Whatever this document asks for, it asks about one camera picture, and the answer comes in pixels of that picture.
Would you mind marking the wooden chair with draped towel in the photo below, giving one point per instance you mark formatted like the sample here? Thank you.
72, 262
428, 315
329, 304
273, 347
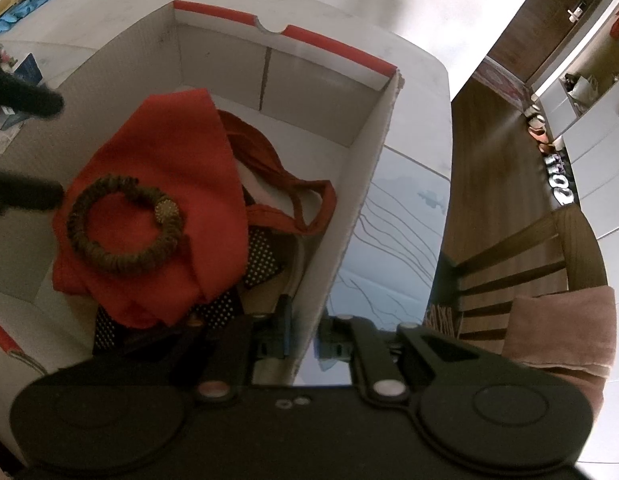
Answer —
574, 240

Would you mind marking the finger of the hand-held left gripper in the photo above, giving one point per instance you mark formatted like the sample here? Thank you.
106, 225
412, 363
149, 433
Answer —
27, 194
27, 96

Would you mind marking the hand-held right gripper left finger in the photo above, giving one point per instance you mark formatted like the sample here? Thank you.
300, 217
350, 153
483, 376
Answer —
286, 327

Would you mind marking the white tote bag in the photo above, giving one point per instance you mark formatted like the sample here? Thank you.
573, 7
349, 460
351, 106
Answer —
580, 87

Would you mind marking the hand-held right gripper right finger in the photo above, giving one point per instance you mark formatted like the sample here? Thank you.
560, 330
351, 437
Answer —
334, 346

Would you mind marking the white wall cabinet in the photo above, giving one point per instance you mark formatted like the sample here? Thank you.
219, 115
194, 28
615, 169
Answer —
599, 160

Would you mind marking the row of shoes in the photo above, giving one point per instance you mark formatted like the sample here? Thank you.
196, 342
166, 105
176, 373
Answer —
560, 180

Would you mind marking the pink towel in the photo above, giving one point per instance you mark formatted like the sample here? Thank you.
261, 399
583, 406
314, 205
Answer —
559, 330

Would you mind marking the patterned doormat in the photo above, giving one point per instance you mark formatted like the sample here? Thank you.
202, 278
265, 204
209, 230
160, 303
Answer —
504, 81

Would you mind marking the pair of blue gloves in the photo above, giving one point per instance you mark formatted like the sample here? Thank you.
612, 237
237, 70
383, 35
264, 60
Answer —
24, 8

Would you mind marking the red and white cardboard box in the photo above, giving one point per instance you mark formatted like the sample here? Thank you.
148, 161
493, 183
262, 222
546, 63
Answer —
309, 85

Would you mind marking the red cloth bag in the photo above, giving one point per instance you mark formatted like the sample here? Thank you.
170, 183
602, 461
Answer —
154, 135

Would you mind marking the black polka dot cloth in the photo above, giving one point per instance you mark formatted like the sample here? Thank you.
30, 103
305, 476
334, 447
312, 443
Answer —
262, 260

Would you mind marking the brown entrance door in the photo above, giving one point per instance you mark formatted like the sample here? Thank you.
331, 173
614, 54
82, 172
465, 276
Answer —
544, 20

